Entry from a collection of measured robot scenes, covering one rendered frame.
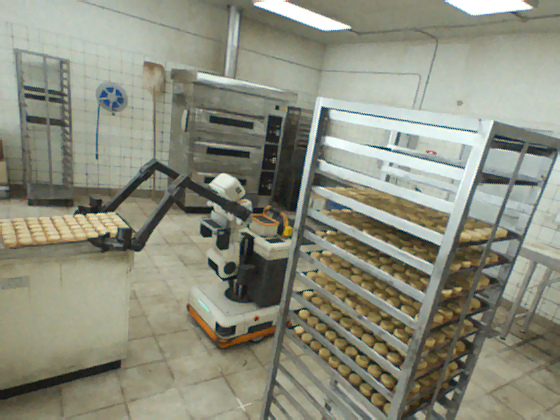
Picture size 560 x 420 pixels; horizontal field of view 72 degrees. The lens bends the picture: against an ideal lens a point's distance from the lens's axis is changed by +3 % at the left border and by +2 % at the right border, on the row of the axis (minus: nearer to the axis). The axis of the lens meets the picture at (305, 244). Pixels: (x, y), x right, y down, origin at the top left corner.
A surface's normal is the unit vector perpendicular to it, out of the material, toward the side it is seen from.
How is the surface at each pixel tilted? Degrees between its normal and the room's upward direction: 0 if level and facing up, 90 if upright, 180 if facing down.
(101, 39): 90
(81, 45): 90
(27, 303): 90
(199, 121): 90
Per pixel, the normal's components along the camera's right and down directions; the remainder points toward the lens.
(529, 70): -0.81, 0.04
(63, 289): 0.62, 0.36
